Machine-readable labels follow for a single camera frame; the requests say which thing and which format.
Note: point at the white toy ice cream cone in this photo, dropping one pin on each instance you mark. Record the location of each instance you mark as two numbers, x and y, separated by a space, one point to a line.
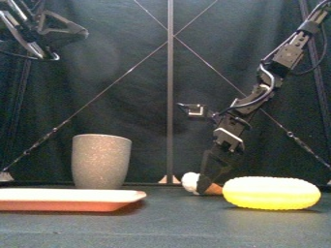
190 182

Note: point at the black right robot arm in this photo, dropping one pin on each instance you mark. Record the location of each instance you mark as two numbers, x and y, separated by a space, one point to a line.
285 59

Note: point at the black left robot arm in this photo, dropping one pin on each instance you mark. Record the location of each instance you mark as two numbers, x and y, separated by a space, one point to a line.
8 2

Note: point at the yellow ribbed round bowl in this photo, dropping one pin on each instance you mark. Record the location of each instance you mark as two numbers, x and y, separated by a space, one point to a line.
271 193

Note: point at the grey speckled cup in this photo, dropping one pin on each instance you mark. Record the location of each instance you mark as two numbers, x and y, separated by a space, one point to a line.
100 161

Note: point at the pink white flat tray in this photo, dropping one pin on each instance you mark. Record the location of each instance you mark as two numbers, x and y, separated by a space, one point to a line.
64 199

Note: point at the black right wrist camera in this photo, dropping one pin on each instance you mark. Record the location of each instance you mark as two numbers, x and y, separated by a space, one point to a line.
195 110

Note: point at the vertical metal frame post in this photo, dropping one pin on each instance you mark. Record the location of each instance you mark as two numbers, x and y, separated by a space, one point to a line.
170 90

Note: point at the metal corner foot bracket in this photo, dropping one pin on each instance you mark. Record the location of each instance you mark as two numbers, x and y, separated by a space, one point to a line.
6 177

